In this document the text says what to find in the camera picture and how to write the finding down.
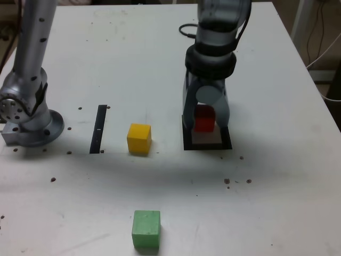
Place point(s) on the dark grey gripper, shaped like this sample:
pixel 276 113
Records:
pixel 210 81

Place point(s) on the red cube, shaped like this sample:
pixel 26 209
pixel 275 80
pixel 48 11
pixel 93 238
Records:
pixel 203 121

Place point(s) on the yellow cube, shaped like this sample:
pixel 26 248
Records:
pixel 138 140

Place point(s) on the green cube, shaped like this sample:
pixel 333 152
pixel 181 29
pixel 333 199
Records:
pixel 146 232

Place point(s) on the black tape square outline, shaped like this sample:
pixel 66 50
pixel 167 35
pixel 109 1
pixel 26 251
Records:
pixel 207 147

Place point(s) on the black tape strip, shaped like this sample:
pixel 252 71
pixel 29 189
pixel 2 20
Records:
pixel 96 133

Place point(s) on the white metal frame post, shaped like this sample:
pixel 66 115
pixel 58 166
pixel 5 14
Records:
pixel 299 21

